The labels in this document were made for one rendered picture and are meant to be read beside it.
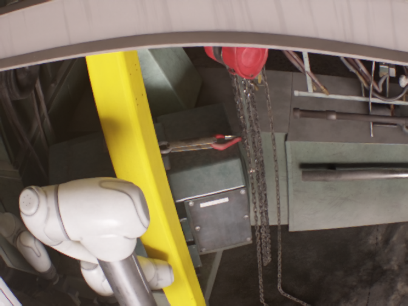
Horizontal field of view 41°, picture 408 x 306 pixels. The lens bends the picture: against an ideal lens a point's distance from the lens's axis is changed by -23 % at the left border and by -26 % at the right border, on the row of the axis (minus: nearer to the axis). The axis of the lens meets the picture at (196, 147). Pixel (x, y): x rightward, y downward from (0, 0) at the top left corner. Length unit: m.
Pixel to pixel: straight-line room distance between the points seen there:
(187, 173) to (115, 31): 0.99
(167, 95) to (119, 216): 1.56
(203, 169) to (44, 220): 1.12
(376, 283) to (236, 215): 0.96
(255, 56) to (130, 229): 0.79
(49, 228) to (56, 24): 0.51
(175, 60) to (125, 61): 1.42
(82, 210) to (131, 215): 0.11
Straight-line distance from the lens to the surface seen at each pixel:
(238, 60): 1.92
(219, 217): 2.46
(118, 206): 1.33
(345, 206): 3.06
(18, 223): 2.14
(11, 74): 2.30
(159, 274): 1.86
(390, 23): 1.37
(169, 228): 1.86
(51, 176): 2.52
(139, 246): 2.54
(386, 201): 3.07
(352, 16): 1.36
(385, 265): 3.03
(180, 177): 2.37
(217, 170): 2.37
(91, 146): 2.52
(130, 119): 1.59
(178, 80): 2.89
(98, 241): 1.37
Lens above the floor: 2.47
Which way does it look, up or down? 42 degrees down
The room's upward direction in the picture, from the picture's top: 12 degrees counter-clockwise
